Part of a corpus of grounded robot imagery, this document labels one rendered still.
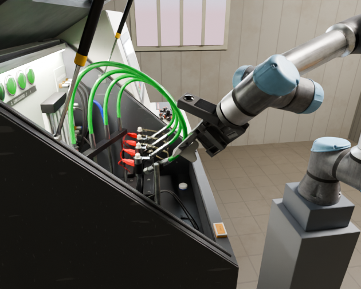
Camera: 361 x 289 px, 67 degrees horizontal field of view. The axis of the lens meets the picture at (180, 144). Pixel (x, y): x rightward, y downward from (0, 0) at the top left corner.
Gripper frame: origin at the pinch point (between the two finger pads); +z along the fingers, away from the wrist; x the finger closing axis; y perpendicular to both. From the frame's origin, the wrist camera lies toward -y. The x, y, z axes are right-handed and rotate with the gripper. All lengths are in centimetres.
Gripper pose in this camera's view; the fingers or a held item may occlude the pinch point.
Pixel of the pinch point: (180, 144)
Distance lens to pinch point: 75.7
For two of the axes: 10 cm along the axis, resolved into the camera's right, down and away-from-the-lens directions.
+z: -5.1, 4.3, 7.4
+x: 5.0, -5.6, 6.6
